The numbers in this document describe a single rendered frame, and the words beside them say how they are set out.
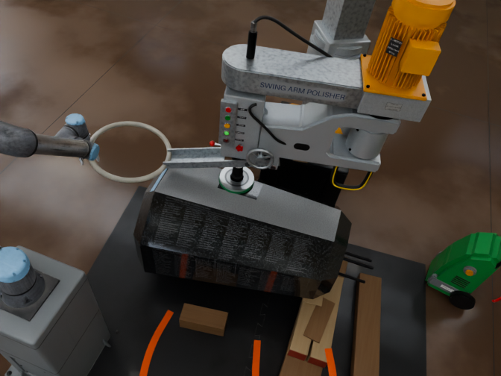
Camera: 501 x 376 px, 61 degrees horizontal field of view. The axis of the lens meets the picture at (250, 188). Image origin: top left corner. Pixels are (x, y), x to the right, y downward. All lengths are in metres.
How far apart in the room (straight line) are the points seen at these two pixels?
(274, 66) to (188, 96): 2.59
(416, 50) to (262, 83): 0.66
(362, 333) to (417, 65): 1.84
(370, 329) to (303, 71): 1.83
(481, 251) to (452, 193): 1.19
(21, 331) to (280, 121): 1.56
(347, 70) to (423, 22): 0.42
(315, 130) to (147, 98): 2.65
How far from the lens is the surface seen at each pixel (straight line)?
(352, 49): 2.60
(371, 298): 3.22
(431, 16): 1.88
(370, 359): 3.04
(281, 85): 2.00
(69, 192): 3.76
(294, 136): 2.20
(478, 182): 4.54
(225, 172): 2.64
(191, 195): 2.55
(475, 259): 3.21
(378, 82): 2.05
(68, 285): 2.29
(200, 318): 2.90
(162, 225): 2.59
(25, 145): 1.84
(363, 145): 2.27
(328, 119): 2.13
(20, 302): 2.25
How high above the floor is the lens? 2.81
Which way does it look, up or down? 50 degrees down
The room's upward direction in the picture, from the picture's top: 9 degrees clockwise
